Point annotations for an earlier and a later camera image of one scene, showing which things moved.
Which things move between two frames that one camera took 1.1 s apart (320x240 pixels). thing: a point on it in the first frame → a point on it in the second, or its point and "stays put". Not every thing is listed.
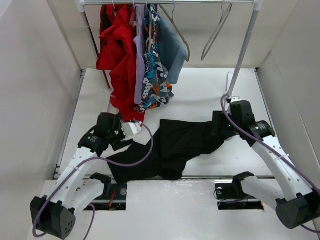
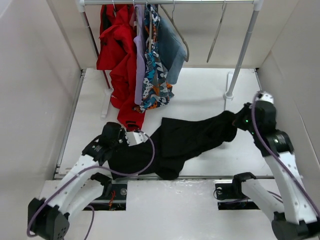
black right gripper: (219, 116) → (246, 108)
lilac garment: (139, 39) stays put
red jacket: (117, 53) stays put
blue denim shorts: (172, 49) stays put
